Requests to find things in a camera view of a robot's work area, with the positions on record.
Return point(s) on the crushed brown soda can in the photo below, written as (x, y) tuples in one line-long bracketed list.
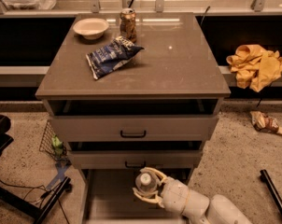
[(127, 24)]

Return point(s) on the brown snack wrapper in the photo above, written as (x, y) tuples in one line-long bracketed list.
[(264, 123)]

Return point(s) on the black stand leg left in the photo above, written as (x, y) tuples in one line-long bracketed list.
[(39, 209)]

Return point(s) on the blue tape cross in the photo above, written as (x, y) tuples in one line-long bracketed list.
[(61, 168)]

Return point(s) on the blue chip bag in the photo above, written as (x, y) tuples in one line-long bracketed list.
[(111, 57)]

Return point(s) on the black bar right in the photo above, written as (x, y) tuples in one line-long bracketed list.
[(271, 187)]

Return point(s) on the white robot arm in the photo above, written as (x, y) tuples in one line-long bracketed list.
[(200, 209)]

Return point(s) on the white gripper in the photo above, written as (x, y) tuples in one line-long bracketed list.
[(175, 194)]

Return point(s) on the green object in basket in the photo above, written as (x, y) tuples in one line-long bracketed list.
[(57, 145)]

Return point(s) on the middle grey drawer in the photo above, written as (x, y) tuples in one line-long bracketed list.
[(129, 155)]

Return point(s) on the grey drawer cabinet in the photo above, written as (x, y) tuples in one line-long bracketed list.
[(175, 64)]

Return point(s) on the top grey drawer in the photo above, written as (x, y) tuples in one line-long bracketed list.
[(133, 121)]

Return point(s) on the white bowl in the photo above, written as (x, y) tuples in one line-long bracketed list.
[(91, 29)]

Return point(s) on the wire mesh basket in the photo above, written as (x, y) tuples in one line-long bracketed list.
[(46, 146)]

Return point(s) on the grey drawer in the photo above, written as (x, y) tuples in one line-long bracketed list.
[(133, 121), (129, 155), (109, 199)]

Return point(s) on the bottom grey drawer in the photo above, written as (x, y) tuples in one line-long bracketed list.
[(109, 199)]

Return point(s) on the clear plastic water bottle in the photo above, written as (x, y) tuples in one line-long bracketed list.
[(146, 183)]

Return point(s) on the yellow cloth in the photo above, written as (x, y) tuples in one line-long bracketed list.
[(255, 67)]

